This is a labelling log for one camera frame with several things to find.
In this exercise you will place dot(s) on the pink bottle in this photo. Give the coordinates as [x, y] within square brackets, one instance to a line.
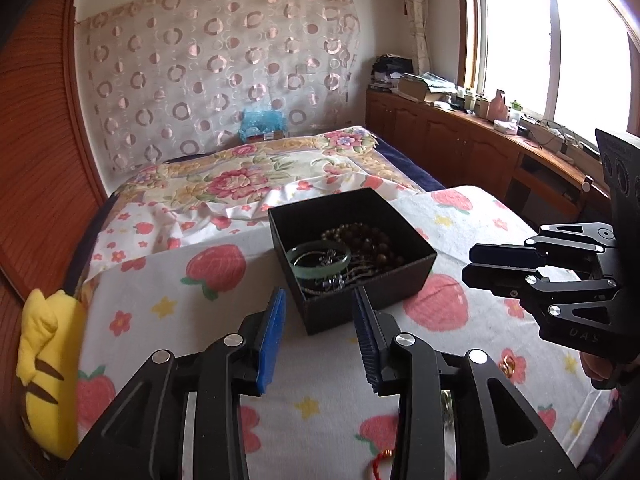
[496, 105]

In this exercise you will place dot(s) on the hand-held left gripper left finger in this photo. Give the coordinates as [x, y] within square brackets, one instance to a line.
[270, 340]

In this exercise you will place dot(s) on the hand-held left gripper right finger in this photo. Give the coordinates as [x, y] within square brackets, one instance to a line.
[367, 345]

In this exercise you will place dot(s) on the cardboard box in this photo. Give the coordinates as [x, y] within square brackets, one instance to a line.
[415, 90]

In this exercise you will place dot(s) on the circle patterned curtain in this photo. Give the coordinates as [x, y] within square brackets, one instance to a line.
[200, 60]

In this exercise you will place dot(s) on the stack of dark clothes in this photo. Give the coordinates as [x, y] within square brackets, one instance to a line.
[395, 65]

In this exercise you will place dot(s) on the beige window curtain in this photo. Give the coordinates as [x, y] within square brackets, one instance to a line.
[417, 10]

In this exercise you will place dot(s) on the person's right hand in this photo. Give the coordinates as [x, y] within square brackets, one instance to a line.
[592, 367]

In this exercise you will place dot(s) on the floral blanket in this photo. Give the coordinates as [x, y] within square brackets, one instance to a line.
[240, 180]

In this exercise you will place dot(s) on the blue plastic bag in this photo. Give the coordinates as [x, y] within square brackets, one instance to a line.
[260, 122]

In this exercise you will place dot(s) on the strawberry print cloth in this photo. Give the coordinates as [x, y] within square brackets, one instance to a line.
[200, 310]

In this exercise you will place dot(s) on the yellow plush toy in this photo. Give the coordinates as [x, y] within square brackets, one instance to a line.
[50, 360]

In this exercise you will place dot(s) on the wooden cabinet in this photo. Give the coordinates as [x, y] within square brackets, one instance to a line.
[450, 135]

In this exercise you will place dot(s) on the dark blue bed sheet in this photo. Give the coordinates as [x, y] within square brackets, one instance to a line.
[410, 170]

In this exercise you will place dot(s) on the green capped bottle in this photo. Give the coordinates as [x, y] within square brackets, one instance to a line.
[515, 110]

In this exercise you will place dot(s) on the black box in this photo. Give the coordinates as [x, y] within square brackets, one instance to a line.
[400, 285]

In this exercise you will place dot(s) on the green jade bangle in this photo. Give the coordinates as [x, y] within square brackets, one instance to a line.
[320, 275]

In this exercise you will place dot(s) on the window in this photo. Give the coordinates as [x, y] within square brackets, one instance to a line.
[575, 50]

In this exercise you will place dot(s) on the white tissue pack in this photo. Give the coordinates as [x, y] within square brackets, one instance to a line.
[505, 126]

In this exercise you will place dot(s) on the white power strip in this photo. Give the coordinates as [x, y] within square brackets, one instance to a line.
[550, 142]

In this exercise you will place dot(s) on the small white bottle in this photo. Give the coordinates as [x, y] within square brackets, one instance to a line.
[472, 102]

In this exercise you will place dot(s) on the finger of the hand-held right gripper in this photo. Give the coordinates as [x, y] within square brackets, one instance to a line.
[492, 280]
[500, 254]

